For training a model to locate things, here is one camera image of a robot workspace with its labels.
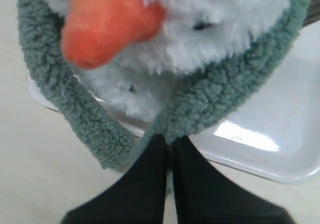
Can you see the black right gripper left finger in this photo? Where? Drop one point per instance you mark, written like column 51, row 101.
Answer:
column 138, row 197

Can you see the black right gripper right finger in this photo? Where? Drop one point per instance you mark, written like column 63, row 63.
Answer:
column 205, row 196

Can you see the green knitted scarf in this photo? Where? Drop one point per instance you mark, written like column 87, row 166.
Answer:
column 203, row 99

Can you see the white plush snowman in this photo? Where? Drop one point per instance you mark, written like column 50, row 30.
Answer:
column 131, row 56

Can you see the white rectangular plastic tray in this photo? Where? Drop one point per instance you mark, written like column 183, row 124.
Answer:
column 276, row 133

